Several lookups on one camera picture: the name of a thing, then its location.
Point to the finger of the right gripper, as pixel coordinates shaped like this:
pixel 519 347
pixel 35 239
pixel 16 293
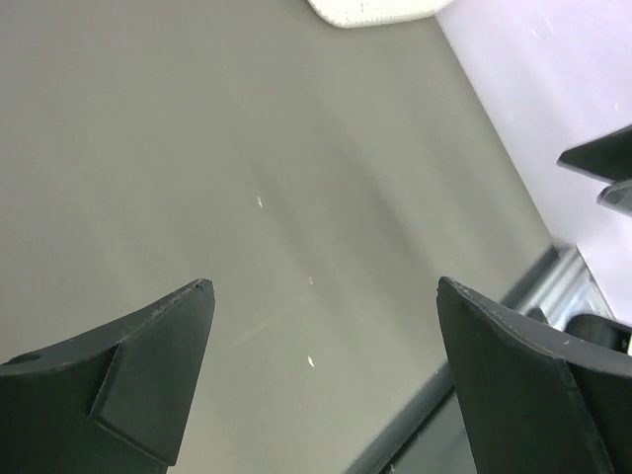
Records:
pixel 617 196
pixel 607 158

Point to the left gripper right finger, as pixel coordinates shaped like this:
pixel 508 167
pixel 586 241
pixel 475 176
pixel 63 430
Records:
pixel 533 399

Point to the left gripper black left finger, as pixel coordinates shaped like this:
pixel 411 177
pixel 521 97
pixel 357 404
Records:
pixel 115 399

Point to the white perforated plastic basket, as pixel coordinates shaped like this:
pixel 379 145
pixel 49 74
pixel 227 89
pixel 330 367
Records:
pixel 352 14

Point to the aluminium frame rail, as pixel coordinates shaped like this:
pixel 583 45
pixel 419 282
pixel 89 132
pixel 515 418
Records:
pixel 561 285

